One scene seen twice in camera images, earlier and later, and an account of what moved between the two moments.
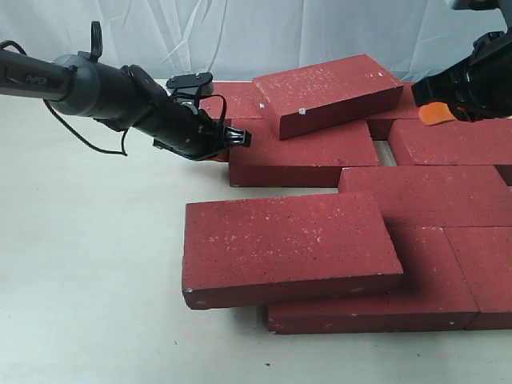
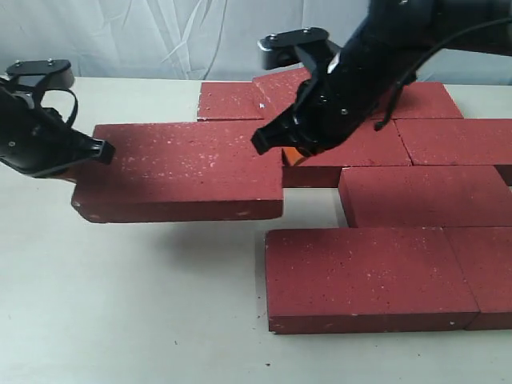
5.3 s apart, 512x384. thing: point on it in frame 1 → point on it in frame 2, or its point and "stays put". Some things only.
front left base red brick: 435,294 stays put
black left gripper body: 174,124 → 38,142
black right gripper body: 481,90 → 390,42
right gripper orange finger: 434,113 → 290,156
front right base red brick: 484,254 stays put
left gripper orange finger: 222,156 → 72,174
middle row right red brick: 434,196 stays put
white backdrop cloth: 409,40 stays put
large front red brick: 266,252 → 174,172
